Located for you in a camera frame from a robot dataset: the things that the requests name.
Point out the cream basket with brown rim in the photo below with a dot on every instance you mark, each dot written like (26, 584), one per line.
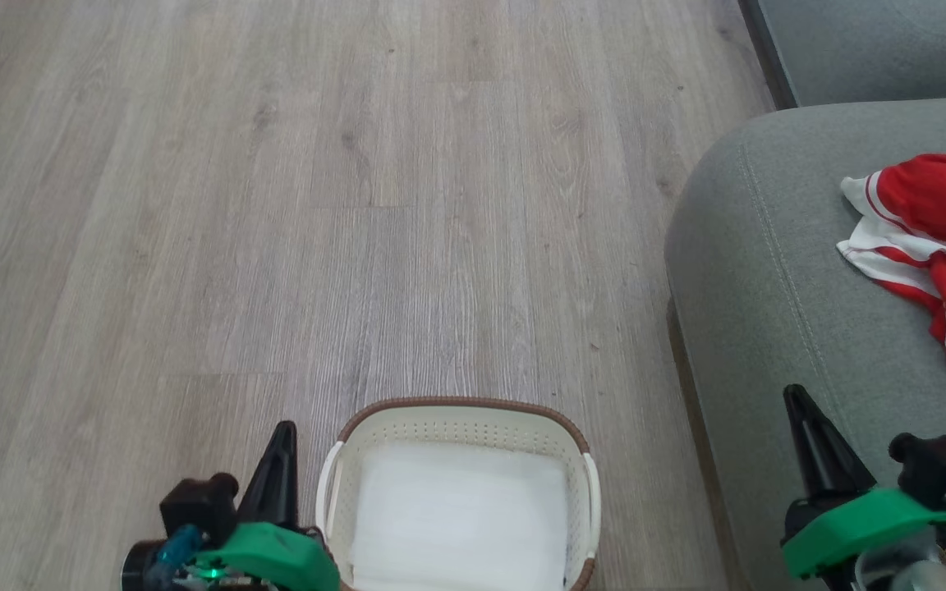
(473, 420)

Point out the grey-blue upholstered panel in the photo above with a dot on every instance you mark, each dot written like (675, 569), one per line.
(884, 45)

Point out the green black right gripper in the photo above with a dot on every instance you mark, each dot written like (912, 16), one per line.
(851, 521)

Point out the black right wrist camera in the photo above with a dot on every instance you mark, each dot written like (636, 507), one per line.
(941, 468)

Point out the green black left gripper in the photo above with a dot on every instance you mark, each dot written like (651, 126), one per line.
(276, 558)

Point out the grey fabric sofa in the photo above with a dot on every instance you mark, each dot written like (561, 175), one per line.
(777, 271)

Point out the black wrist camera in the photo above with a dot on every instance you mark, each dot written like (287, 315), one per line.
(198, 505)
(941, 468)

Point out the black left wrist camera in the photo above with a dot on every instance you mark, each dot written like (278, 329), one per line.
(198, 505)

